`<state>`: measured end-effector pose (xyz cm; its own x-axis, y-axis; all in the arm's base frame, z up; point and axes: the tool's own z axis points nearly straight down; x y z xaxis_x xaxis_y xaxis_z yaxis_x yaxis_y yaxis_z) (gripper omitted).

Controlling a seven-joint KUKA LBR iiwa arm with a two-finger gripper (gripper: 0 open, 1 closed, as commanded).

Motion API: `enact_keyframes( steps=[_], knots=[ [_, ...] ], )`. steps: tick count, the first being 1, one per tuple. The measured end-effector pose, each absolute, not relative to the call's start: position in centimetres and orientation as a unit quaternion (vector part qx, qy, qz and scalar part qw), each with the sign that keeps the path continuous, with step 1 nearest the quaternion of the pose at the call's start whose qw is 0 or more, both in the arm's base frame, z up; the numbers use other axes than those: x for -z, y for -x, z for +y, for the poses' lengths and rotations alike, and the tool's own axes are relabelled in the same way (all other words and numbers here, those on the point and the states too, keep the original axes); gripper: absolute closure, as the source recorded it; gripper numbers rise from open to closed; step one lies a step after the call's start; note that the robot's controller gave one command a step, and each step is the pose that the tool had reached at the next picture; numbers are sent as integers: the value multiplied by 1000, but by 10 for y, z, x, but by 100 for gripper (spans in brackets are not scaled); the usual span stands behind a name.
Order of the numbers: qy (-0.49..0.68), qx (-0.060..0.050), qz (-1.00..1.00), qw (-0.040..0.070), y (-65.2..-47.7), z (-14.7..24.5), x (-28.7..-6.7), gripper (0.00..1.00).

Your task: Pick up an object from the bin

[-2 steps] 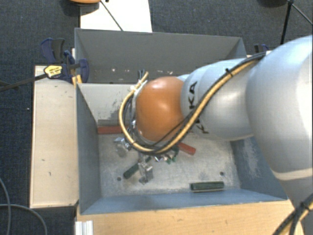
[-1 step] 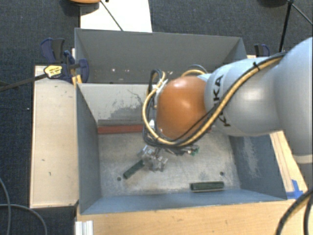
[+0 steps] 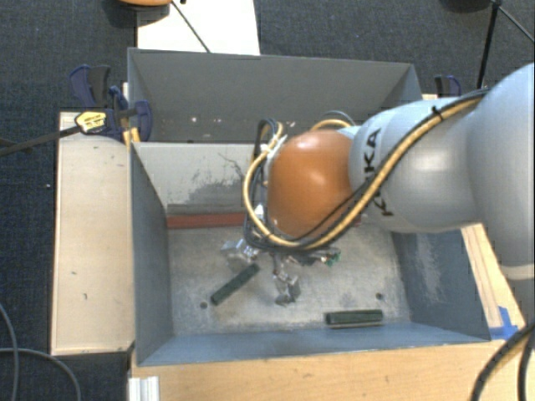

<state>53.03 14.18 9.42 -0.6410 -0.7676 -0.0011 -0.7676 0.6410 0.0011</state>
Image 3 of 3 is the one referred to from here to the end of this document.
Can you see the red-brown flat block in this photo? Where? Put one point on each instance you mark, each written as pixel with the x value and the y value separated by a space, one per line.
pixel 200 221

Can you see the grey metal bin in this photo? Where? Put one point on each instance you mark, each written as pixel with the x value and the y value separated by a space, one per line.
pixel 267 98

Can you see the dark green flat block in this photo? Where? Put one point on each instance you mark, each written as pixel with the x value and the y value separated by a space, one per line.
pixel 354 319
pixel 234 285

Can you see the pale wood board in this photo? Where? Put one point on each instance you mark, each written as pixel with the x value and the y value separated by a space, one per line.
pixel 94 240

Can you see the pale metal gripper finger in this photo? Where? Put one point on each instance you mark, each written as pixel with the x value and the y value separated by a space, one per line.
pixel 239 254
pixel 287 290

